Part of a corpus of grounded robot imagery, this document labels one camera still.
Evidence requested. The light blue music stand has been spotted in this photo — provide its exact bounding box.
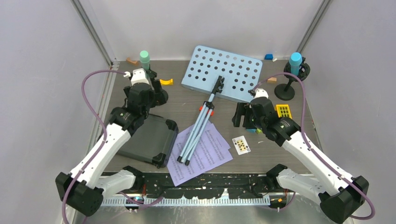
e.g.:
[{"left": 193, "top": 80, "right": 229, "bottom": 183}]
[{"left": 177, "top": 45, "right": 263, "bottom": 166}]

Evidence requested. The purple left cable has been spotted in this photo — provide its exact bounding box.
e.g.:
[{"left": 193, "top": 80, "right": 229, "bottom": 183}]
[{"left": 62, "top": 70, "right": 163, "bottom": 224}]

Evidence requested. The blue toy microphone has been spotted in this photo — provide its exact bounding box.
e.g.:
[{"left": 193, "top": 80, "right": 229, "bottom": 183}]
[{"left": 289, "top": 52, "right": 303, "bottom": 76}]

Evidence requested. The brown wooden block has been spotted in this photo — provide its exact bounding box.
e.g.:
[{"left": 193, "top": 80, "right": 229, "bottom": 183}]
[{"left": 126, "top": 57, "right": 139, "bottom": 66}]

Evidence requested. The purple cable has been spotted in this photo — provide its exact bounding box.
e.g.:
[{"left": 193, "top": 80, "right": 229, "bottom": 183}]
[
  {"left": 248, "top": 72, "right": 376, "bottom": 221},
  {"left": 62, "top": 70, "right": 163, "bottom": 224}
]

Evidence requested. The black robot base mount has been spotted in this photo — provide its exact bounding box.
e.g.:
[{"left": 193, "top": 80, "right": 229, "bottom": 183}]
[{"left": 117, "top": 171, "right": 293, "bottom": 200}]

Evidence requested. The aluminium frame rail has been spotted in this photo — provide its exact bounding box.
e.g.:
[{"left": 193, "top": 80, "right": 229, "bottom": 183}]
[
  {"left": 296, "top": 0, "right": 332, "bottom": 53},
  {"left": 71, "top": 0, "right": 119, "bottom": 107}
]

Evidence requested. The sheet music page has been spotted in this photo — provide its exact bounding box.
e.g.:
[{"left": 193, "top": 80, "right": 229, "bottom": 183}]
[
  {"left": 167, "top": 123, "right": 233, "bottom": 172},
  {"left": 167, "top": 124, "right": 233, "bottom": 186}
]

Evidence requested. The aluminium frame rail right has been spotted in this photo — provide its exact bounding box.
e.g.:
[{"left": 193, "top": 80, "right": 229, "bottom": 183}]
[{"left": 296, "top": 0, "right": 332, "bottom": 53}]

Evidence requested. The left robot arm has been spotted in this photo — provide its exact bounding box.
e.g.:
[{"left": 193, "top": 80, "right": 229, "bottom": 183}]
[{"left": 56, "top": 83, "right": 154, "bottom": 217}]

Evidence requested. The orange rectangular block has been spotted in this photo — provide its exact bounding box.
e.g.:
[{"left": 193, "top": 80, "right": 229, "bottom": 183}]
[{"left": 199, "top": 106, "right": 214, "bottom": 116}]

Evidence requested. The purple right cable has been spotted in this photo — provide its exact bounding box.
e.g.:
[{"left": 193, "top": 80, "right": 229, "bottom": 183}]
[{"left": 248, "top": 72, "right": 376, "bottom": 221}]

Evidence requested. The face up playing card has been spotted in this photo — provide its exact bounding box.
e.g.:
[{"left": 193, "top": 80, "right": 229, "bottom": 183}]
[{"left": 232, "top": 136, "right": 251, "bottom": 155}]

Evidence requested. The mint green toy microphone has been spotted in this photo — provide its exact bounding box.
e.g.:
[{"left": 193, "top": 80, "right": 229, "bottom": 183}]
[{"left": 140, "top": 50, "right": 150, "bottom": 70}]

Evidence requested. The grey aluminium carrying case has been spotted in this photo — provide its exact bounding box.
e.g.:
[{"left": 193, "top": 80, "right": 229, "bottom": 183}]
[{"left": 117, "top": 114, "right": 179, "bottom": 168}]

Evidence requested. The yellow red blue brick block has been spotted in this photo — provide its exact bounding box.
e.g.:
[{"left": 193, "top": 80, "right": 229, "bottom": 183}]
[{"left": 275, "top": 104, "right": 292, "bottom": 119}]

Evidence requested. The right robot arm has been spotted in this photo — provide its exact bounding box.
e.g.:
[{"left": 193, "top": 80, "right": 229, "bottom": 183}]
[{"left": 232, "top": 97, "right": 369, "bottom": 224}]

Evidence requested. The blue sloped toy brick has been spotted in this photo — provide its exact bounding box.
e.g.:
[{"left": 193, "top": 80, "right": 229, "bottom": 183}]
[{"left": 246, "top": 128, "right": 256, "bottom": 133}]

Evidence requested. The tan wooden block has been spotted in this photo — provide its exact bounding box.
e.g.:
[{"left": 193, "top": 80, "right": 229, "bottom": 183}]
[{"left": 267, "top": 77, "right": 277, "bottom": 84}]

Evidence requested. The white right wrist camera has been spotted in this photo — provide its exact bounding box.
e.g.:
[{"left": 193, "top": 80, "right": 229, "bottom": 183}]
[{"left": 254, "top": 88, "right": 269, "bottom": 99}]

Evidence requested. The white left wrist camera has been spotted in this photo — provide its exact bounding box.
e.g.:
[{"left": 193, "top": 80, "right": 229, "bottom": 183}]
[{"left": 130, "top": 68, "right": 151, "bottom": 86}]

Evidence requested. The black microphone stand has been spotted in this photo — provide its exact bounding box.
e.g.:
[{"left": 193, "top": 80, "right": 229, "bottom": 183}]
[
  {"left": 146, "top": 69, "right": 169, "bottom": 108},
  {"left": 274, "top": 57, "right": 311, "bottom": 101}
]

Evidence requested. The small blue block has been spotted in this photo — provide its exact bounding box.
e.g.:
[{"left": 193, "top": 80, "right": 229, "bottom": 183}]
[{"left": 264, "top": 54, "right": 274, "bottom": 60}]

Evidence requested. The yellow curved wooden block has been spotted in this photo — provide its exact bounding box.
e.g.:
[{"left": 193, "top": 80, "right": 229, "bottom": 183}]
[{"left": 160, "top": 79, "right": 174, "bottom": 86}]

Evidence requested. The aluminium frame rail left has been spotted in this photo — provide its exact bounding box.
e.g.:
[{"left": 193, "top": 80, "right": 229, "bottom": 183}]
[{"left": 71, "top": 0, "right": 119, "bottom": 107}]

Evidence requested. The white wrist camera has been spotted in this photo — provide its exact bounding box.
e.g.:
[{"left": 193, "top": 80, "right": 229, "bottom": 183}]
[
  {"left": 130, "top": 68, "right": 151, "bottom": 86},
  {"left": 254, "top": 88, "right": 269, "bottom": 99}
]

